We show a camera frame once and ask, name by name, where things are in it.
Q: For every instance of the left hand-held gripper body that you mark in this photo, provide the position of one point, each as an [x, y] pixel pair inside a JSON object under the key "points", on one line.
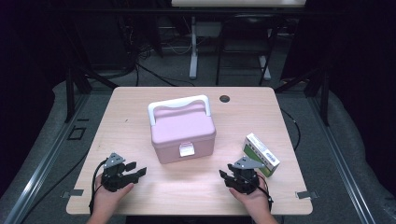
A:
{"points": [[113, 180]]}

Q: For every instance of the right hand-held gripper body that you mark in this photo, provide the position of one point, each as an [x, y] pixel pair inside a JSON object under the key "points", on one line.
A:
{"points": [[246, 182]]}

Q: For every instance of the white green medicine box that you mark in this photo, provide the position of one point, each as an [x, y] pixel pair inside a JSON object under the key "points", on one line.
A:
{"points": [[264, 154]]}

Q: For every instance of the pink storage box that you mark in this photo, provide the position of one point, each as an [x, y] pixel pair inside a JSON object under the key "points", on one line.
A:
{"points": [[182, 127]]}

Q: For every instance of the person's left hand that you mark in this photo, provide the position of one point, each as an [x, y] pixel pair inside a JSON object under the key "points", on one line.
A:
{"points": [[106, 200]]}

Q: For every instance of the person's right hand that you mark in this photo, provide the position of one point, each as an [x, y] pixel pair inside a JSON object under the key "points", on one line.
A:
{"points": [[257, 202]]}

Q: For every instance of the black metal stand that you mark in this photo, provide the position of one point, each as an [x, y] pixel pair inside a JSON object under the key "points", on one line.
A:
{"points": [[70, 93], [325, 93]]}

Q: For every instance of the black computer tower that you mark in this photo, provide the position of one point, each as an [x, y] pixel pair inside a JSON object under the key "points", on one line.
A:
{"points": [[109, 43]]}

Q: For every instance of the white desk leg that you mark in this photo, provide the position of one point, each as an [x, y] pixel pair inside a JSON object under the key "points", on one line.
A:
{"points": [[193, 49]]}

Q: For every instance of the black chair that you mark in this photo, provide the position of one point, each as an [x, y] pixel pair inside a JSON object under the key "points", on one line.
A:
{"points": [[246, 37]]}

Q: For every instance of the white desk top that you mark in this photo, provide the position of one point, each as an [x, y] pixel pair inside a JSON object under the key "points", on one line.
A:
{"points": [[236, 2]]}

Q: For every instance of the grey metal table bracket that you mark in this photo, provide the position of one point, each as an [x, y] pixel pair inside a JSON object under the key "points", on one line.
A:
{"points": [[73, 193], [306, 194]]}

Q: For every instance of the aluminium floor rail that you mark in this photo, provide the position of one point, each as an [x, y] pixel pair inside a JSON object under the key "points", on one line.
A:
{"points": [[46, 158], [342, 161]]}

